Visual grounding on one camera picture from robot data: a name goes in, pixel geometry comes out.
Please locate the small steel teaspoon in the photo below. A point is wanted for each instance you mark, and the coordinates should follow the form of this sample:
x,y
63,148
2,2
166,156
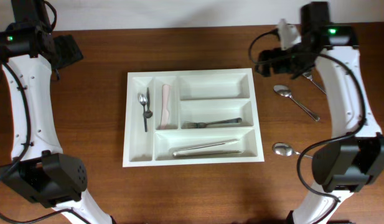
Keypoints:
x,y
143,101

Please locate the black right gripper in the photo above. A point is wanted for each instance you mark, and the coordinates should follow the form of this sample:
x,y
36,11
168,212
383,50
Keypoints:
x,y
269,62

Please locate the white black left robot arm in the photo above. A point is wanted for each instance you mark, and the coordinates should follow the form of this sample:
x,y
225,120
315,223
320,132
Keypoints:
x,y
39,170

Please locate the thin steel fork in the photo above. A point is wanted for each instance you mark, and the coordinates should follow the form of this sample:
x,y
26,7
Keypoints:
x,y
197,125

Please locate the pink plastic knife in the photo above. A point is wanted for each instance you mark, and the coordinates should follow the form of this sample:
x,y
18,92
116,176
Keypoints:
x,y
166,89

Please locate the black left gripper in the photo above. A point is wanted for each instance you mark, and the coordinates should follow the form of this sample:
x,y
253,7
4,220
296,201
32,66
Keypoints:
x,y
79,56

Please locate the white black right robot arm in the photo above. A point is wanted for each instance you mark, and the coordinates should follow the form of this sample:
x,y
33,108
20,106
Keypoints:
x,y
354,155

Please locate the large steel spoon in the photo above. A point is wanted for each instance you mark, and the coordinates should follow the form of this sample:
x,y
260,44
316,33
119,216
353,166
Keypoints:
x,y
286,92

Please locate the white plastic cutlery tray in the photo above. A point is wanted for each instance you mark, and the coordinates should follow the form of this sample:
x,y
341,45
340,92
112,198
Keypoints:
x,y
191,117

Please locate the steel tongs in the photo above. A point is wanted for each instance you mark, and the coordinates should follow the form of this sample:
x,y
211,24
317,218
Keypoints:
x,y
207,149

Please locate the steel fork with thick handle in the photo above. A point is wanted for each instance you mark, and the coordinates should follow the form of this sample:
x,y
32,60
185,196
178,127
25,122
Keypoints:
x,y
308,75

